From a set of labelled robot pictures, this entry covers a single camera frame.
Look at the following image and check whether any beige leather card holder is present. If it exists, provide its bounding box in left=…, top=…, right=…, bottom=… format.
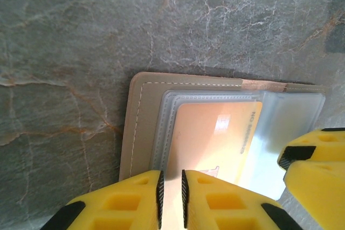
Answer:
left=118, top=71, right=328, bottom=201

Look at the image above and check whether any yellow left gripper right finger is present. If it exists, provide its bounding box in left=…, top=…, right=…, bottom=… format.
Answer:
left=181, top=169, right=301, bottom=230

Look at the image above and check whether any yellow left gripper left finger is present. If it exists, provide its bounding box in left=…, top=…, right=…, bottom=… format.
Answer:
left=55, top=170, right=164, bottom=230

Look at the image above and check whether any orange card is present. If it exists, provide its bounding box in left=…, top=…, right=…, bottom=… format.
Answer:
left=163, top=102, right=264, bottom=230

